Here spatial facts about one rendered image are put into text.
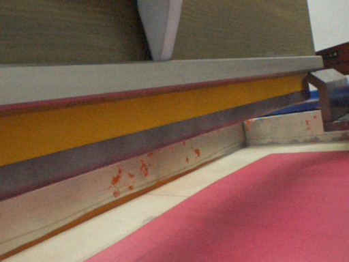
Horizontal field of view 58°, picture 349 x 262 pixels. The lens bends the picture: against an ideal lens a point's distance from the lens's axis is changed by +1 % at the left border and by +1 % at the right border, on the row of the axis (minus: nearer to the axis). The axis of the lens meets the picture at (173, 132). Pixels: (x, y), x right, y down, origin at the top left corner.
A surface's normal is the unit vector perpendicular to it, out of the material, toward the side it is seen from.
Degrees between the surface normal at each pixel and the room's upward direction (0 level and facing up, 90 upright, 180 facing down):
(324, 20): 90
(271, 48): 89
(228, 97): 89
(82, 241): 0
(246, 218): 0
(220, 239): 0
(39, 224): 90
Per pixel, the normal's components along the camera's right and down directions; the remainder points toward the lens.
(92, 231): -0.19, -0.98
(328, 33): -0.65, 0.19
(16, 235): 0.73, -0.09
